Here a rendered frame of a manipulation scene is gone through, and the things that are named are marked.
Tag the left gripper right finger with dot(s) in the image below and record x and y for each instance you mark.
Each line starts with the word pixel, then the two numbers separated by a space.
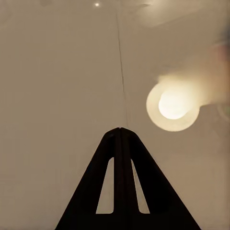
pixel 167 211

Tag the coffee table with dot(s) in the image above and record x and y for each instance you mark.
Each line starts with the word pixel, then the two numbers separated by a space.
pixel 72 70

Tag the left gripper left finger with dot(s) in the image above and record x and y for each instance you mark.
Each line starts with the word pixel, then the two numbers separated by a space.
pixel 80 213

